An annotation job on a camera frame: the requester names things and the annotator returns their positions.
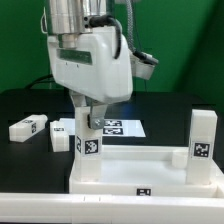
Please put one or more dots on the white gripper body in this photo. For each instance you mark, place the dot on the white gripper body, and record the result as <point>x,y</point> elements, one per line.
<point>91,69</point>

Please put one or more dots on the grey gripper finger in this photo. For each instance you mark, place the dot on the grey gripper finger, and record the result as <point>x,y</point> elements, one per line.
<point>97,115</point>
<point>78,99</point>

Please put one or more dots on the white desk top tray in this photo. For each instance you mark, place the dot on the white desk top tray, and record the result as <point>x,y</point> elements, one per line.
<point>143,171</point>

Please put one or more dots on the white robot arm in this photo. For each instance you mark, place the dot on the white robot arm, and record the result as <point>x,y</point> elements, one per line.
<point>67,19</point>

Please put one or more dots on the white sheet with markers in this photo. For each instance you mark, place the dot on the white sheet with markers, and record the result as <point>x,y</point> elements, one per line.
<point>112,127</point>

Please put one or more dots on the white front fence bar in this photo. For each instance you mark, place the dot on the white front fence bar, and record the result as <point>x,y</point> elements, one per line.
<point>101,209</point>

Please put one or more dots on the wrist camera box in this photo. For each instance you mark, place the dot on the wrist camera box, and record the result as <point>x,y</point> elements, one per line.
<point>142,64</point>

